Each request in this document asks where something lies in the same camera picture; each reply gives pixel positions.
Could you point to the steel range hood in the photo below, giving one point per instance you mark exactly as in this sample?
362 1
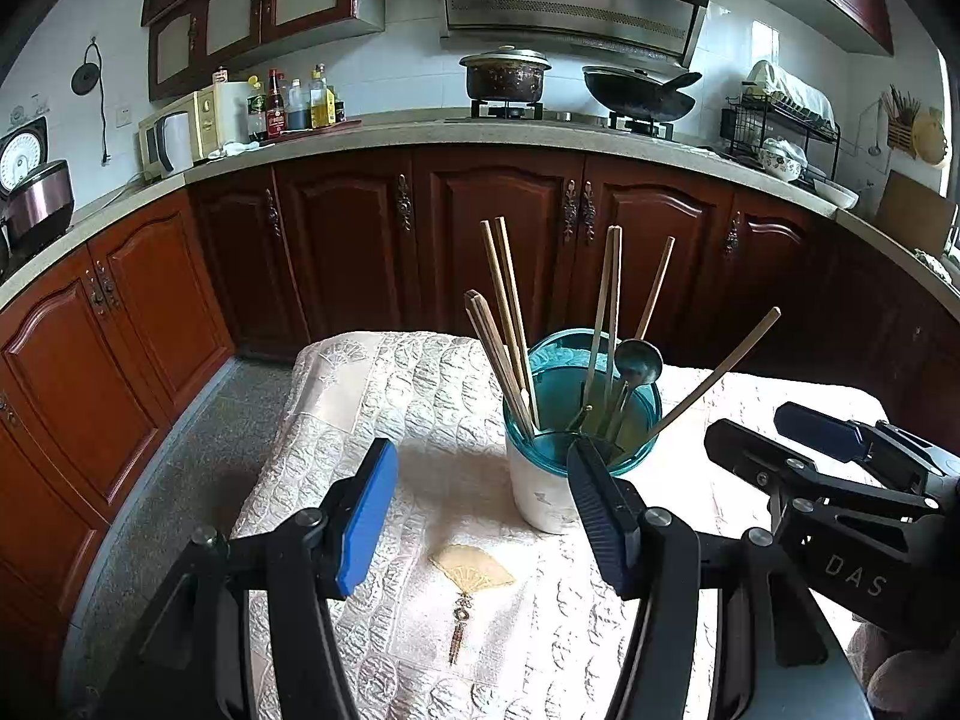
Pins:
562 15

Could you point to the white wall socket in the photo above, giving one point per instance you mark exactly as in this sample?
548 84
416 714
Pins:
124 117

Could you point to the black wok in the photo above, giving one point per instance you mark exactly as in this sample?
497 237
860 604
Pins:
637 97

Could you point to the patterned ceramic bowl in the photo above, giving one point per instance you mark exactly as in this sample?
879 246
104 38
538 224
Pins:
784 161

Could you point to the brown wooden base cabinets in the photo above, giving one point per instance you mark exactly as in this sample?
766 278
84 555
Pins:
345 255

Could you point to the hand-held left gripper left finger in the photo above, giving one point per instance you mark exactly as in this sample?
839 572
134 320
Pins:
367 525

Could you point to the gas stove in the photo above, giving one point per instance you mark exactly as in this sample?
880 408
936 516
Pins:
562 118

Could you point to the glass-door wall cabinet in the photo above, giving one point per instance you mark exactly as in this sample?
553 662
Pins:
225 15

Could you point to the white utensil holder teal rim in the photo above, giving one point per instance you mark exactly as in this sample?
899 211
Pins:
540 495

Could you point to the yellow oil bottle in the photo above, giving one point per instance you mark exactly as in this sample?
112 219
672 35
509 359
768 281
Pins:
322 105

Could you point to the dark sauce bottle red label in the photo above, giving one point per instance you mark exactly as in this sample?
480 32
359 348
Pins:
276 109

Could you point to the cream microwave oven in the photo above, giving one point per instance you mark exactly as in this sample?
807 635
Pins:
187 131

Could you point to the white bowl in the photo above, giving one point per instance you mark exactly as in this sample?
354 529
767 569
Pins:
836 195

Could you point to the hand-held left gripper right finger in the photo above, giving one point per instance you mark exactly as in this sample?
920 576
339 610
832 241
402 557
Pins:
600 525

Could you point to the green bottle yellow cap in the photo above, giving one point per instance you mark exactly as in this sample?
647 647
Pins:
257 116

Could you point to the dark cooking pot with lid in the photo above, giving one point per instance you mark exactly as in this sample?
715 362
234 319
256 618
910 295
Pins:
506 79

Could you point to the grey stone countertop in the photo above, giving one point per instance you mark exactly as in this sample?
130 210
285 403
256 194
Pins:
420 131

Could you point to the white quilted cloth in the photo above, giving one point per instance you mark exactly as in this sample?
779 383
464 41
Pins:
450 480

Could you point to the wooden cutting board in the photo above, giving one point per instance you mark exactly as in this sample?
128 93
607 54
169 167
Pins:
915 214

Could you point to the yellow round strainer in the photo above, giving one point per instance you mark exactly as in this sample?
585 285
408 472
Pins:
930 139

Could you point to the white cloth cover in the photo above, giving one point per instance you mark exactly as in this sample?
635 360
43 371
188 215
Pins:
795 94

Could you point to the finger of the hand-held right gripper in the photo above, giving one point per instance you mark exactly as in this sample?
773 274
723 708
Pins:
750 450
817 427

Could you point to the person's right hand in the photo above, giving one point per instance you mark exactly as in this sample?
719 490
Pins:
915 682

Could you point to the bunch of wooden chopsticks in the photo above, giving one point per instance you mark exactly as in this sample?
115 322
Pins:
493 345

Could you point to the metallic rice cooker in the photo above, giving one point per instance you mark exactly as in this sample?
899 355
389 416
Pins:
41 202

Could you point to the white rag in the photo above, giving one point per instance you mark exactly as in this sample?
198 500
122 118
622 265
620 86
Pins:
229 150

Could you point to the metal soup spoon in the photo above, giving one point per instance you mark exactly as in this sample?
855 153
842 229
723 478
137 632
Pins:
639 364

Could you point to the dark plastic bottle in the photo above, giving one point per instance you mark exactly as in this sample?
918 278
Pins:
298 109

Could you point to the wall-mounted utensil holder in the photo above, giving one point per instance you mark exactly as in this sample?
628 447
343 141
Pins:
900 136

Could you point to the white box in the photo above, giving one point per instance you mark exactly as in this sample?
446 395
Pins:
236 112

